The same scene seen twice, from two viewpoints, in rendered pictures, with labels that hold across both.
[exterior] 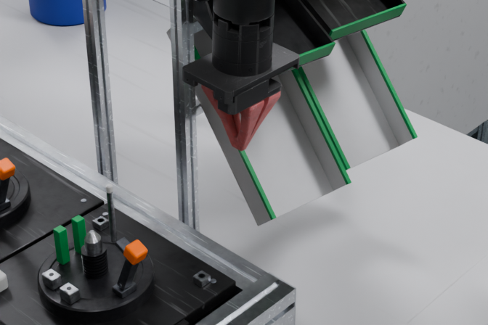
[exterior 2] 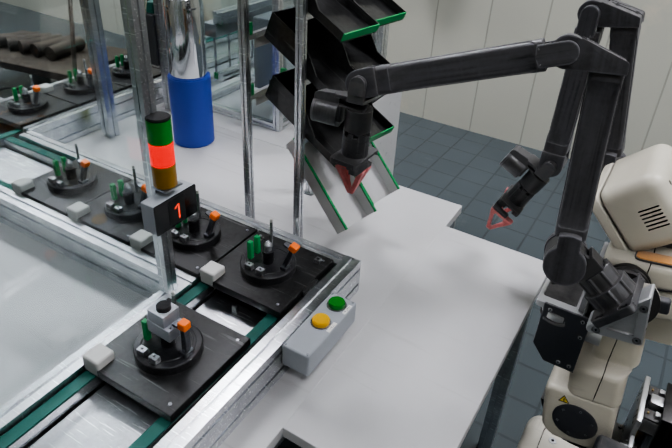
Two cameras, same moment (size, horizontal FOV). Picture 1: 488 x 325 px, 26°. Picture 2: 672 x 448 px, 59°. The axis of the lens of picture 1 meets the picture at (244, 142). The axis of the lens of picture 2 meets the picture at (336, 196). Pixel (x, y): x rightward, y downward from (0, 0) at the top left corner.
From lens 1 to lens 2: 0.37 m
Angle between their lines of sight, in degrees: 12
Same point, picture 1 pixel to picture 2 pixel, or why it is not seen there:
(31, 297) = (238, 276)
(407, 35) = not seen: hidden behind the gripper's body
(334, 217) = (359, 230)
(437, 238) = (409, 236)
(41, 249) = (235, 254)
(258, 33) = (365, 139)
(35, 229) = (228, 245)
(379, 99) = (379, 172)
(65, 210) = (240, 235)
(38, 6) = (181, 138)
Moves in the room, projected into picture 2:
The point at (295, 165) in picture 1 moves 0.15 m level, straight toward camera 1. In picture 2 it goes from (349, 205) to (359, 235)
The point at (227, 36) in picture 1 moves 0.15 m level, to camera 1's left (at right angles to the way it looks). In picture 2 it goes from (352, 141) to (279, 145)
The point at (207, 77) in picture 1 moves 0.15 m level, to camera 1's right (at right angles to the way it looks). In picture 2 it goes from (343, 160) to (411, 156)
